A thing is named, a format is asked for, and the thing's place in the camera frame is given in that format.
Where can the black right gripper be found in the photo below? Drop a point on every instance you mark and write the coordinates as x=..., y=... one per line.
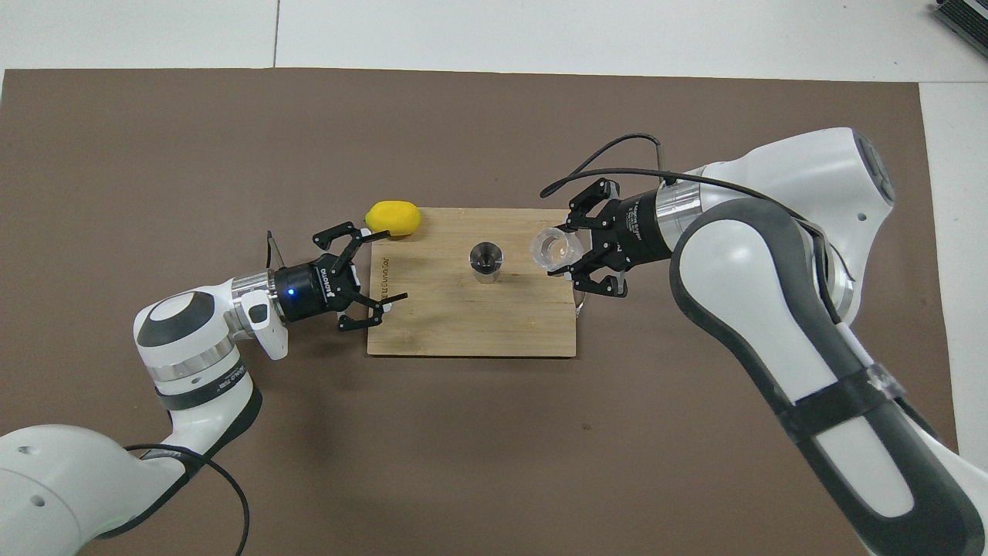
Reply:
x=637, y=232

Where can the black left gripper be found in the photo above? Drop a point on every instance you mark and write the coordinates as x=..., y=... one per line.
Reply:
x=316, y=289

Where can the yellow lemon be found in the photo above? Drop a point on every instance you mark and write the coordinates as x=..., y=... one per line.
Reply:
x=394, y=218

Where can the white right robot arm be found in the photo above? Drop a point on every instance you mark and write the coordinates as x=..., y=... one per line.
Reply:
x=772, y=309

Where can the wooden cutting board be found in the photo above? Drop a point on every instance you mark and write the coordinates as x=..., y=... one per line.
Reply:
x=463, y=324

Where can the brown table mat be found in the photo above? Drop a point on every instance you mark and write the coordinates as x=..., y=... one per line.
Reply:
x=231, y=139

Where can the small clear glass cup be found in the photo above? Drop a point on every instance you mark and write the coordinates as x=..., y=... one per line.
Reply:
x=552, y=249

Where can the grey ribbed device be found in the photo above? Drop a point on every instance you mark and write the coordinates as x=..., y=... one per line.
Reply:
x=965, y=19

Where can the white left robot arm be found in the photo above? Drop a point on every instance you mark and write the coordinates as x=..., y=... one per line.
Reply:
x=193, y=340

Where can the metal double jigger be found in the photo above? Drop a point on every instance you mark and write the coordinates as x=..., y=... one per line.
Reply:
x=487, y=261

